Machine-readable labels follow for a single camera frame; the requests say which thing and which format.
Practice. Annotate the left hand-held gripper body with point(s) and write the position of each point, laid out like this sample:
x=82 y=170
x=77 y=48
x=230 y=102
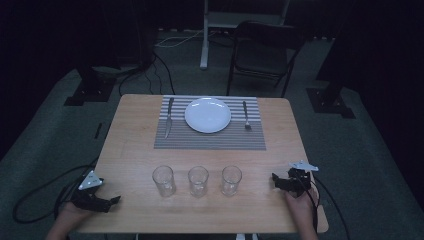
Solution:
x=89 y=181

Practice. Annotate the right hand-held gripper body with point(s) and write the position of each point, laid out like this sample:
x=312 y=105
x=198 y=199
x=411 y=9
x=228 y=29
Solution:
x=298 y=181

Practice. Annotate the person's right hand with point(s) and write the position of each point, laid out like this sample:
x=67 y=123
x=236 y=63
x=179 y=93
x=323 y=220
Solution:
x=301 y=210

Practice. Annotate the person's left hand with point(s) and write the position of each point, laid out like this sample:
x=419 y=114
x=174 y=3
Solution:
x=71 y=213

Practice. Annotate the clear drinking glass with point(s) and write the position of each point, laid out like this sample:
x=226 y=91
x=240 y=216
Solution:
x=164 y=181
x=198 y=181
x=231 y=180

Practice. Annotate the small dark floor object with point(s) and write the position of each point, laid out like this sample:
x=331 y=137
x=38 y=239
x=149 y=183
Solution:
x=98 y=130

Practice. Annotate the white table foot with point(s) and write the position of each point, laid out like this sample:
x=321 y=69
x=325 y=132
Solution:
x=240 y=236

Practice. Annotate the silver fork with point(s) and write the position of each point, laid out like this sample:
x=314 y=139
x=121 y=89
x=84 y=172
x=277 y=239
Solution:
x=246 y=116

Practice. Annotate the striped grey placemat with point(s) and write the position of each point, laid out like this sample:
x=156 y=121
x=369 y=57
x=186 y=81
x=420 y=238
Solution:
x=213 y=140

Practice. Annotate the white round plate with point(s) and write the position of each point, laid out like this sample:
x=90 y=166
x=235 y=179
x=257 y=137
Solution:
x=207 y=115

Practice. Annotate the silver table knife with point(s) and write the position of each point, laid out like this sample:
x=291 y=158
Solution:
x=168 y=121

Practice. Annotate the black folding chair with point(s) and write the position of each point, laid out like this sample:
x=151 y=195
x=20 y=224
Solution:
x=263 y=50

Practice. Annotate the white metal stand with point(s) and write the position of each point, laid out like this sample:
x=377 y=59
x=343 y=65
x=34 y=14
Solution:
x=208 y=33

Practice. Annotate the black stand with base plate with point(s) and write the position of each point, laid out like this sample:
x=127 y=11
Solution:
x=330 y=101
x=91 y=91

